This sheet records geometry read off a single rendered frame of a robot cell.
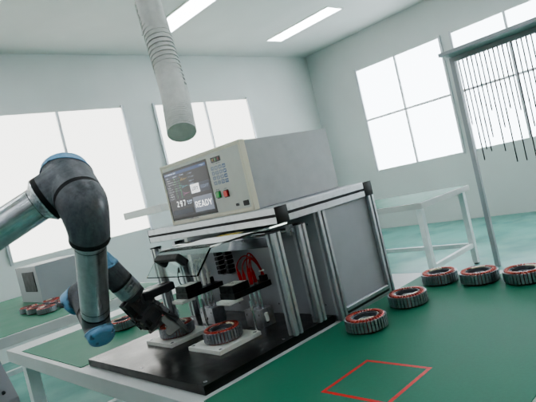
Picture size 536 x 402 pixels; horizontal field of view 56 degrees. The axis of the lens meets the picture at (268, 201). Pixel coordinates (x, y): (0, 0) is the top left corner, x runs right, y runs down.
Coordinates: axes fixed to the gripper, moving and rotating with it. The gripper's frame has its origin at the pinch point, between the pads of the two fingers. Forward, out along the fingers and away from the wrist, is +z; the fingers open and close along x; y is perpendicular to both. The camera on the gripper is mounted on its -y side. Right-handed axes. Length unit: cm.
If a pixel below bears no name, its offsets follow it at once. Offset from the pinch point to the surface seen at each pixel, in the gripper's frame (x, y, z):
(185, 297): 2.0, -8.2, -5.6
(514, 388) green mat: 103, 3, 4
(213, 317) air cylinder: 3.4, -9.9, 6.3
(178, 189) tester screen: -0.2, -33.5, -30.6
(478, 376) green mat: 96, 1, 5
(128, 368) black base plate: 7.0, 20.1, -9.3
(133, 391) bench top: 16.8, 25.4, -8.8
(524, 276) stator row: 86, -48, 31
